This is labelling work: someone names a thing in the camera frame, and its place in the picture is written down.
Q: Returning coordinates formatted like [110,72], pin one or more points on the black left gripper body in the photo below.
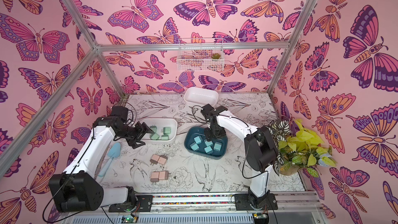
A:
[133,134]

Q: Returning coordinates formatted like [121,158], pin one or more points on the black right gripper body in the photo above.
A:
[214,129]

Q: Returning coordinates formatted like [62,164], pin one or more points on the blue plug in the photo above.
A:
[209,143]
[198,140]
[208,150]
[194,147]
[217,146]

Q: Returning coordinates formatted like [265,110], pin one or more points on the green plug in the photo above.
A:
[153,128]
[167,130]
[165,137]
[154,137]

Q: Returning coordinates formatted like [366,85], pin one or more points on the dark teal storage box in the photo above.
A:
[198,131]

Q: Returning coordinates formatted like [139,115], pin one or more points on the white storage box front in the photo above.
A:
[160,123]

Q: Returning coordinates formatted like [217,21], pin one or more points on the white storage box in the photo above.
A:
[160,123]
[200,96]

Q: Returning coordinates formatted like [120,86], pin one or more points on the pink plug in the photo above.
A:
[163,175]
[162,160]
[154,177]
[154,159]

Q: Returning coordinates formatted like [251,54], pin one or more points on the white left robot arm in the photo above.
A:
[75,189]

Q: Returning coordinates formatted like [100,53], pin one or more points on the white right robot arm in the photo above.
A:
[261,151]

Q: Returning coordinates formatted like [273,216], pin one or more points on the small green succulent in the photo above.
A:
[216,56]

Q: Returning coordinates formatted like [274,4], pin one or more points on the potted green plant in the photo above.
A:
[299,149]

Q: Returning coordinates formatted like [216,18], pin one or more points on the white wire wall basket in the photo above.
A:
[200,60]

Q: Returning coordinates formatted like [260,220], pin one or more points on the aluminium frame left beam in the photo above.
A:
[23,138]

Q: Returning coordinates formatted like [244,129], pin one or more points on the aluminium frame top bar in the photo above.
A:
[173,47]

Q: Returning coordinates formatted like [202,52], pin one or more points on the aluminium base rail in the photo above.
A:
[210,208]

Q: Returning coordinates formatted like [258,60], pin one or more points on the aluminium frame post left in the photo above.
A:
[79,21]

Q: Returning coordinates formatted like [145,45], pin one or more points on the aluminium frame post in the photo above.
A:
[296,34]
[79,21]

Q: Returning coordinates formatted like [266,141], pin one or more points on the aluminium frame post right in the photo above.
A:
[296,34]

